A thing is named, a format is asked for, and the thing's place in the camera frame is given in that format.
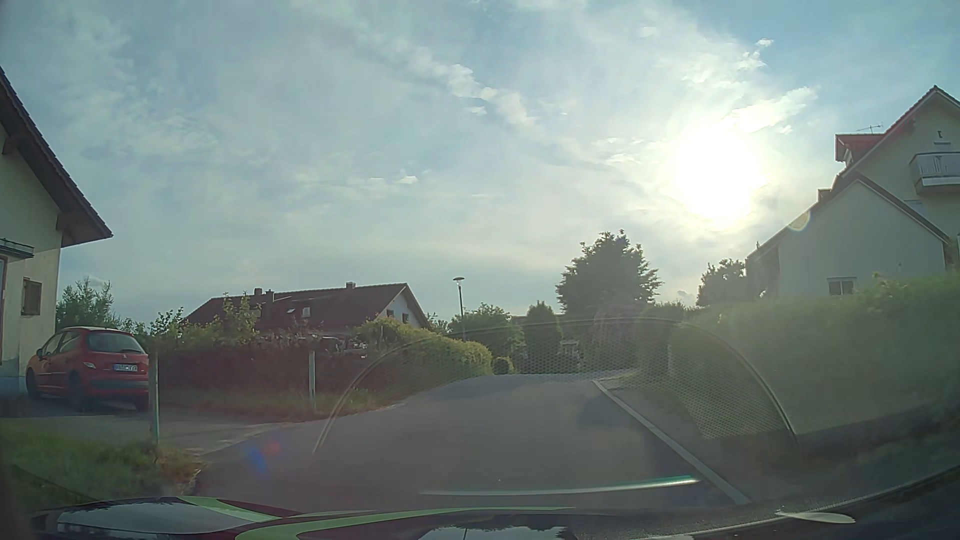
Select tall green hedge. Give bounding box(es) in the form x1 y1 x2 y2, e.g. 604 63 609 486
666 273 960 435

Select car's own bonnet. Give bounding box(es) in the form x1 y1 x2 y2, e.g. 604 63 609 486
30 465 960 540

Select green leafy tree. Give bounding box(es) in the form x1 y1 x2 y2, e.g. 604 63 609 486
55 276 136 333

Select red small car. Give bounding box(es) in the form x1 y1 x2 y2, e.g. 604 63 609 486
25 326 151 413

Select dark green bushes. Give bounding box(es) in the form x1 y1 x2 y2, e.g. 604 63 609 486
447 301 676 376

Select grass verge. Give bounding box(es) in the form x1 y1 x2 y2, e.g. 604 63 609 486
0 423 205 511

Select grey asphalt road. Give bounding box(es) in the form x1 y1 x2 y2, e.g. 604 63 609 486
196 372 732 514

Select grey pavement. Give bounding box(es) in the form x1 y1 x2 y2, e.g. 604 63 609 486
594 375 960 505

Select large dark tree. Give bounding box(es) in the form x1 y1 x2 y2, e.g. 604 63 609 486
555 230 663 319

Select paved driveway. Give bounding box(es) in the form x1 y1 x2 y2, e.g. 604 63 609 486
0 396 286 454

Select wire mesh fence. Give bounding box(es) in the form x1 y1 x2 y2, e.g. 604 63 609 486
148 339 376 448

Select house with red-brown roof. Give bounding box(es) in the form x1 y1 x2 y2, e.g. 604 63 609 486
183 282 432 336

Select rounded green hedge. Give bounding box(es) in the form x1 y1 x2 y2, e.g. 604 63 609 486
355 318 495 400

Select cream house with dark roof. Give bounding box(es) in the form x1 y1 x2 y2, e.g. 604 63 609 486
0 67 114 396

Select white house with balcony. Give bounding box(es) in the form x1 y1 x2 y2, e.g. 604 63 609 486
745 84 960 301

